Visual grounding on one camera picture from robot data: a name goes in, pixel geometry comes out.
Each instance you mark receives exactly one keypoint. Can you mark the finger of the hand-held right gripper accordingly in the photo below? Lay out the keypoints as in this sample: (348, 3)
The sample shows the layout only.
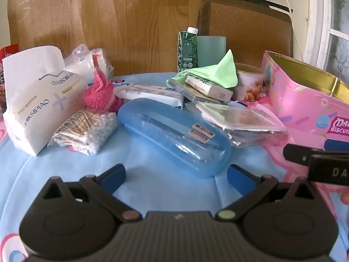
(295, 152)

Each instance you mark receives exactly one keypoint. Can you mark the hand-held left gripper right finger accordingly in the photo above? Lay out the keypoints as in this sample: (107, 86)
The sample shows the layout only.
(237, 176)

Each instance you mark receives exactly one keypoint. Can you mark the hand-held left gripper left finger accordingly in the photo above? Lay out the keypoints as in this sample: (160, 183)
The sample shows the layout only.
(112, 176)

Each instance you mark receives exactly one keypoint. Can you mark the cotton swabs pack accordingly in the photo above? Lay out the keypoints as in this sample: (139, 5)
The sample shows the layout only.
(95, 131)

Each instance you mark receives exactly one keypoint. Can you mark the pink biscuit tin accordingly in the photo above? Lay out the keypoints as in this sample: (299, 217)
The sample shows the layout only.
(300, 103)

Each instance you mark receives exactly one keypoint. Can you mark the clear plastic zip bag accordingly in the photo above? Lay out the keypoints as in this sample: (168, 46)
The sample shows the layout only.
(245, 120)

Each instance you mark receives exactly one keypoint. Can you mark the blue glasses case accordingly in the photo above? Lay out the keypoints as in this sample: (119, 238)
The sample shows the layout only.
(163, 131)

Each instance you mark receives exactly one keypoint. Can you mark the pink fluffy sock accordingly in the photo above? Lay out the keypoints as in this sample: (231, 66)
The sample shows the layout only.
(98, 92)

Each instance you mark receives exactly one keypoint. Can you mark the white tissue pack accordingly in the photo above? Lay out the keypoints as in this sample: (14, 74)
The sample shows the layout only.
(41, 101)

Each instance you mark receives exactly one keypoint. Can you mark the green cleaning cloth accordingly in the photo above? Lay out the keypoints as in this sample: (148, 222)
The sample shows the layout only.
(223, 71)

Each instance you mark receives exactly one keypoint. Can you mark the person's right hand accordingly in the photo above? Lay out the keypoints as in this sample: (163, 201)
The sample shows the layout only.
(346, 198)

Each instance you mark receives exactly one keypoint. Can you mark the blue printed blanket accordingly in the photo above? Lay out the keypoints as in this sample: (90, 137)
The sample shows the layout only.
(163, 188)

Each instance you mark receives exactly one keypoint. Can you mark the peanut can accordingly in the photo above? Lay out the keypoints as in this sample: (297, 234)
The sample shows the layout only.
(249, 87)

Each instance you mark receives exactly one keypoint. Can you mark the small white green box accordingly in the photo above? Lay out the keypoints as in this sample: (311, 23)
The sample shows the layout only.
(207, 87)

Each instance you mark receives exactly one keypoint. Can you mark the white wipes packet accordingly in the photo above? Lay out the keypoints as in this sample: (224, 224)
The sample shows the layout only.
(152, 90)

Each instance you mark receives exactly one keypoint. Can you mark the clear plastic case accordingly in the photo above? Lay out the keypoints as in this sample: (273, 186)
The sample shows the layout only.
(177, 87)

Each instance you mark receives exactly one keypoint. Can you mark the clear bag of cotton pads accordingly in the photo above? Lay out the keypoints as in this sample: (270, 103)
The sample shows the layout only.
(81, 65)

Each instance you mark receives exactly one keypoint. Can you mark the brown woven chair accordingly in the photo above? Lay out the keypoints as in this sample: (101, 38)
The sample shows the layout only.
(250, 32)

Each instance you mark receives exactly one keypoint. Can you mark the pale green cup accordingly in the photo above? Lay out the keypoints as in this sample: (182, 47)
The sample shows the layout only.
(211, 49)

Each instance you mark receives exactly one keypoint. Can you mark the green drink carton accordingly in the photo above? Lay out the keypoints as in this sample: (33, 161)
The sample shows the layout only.
(186, 49)

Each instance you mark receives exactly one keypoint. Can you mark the wooden board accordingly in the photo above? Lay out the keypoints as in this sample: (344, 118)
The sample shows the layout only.
(136, 32)

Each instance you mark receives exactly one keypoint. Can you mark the red snack box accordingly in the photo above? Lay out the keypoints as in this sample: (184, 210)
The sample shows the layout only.
(2, 60)

